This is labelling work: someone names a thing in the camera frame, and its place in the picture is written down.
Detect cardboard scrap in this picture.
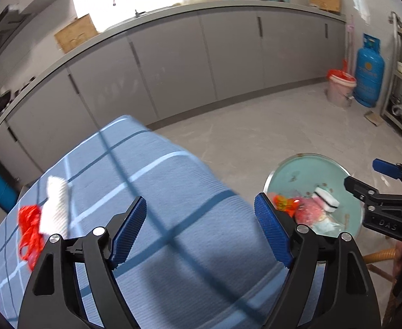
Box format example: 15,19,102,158
363,112,384,127

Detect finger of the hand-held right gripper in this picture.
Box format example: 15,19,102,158
344,175,402,210
372,158,402,193

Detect cardboard box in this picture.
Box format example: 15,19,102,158
54,14,99,54

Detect clear bag of packets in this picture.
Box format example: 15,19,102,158
310,212,346,238

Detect red plastic bag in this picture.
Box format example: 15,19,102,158
294,197,326,226

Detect pink mop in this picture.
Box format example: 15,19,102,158
344,14,356,73

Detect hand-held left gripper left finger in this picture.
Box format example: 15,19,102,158
17,196,148,329

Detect pink bin with red liner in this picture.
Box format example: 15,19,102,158
326,69,357,107

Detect white cloth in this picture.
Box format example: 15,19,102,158
38,176,70,238

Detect wooden stool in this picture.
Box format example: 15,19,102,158
361,246,402,282

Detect small orange snack wrapper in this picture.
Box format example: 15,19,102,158
269,194,300,217

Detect grey kitchen cabinets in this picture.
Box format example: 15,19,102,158
0,7,347,187

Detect blue gas cylinder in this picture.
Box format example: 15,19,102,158
354,33,385,108

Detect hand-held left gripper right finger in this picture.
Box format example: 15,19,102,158
254,192,381,329

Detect metal storage shelf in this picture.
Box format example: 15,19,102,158
380,11,402,152

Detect teal enamel basin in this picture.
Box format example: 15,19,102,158
263,153,364,240

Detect range hood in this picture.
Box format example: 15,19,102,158
0,4,32,59

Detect blue checked tablecloth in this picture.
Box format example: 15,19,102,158
0,115,325,329

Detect wooden cutting board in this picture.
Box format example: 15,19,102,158
309,0,343,15

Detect white sponge with dark stripe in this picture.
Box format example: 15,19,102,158
315,187,341,214

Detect red plastic netting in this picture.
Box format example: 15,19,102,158
17,205,46,270

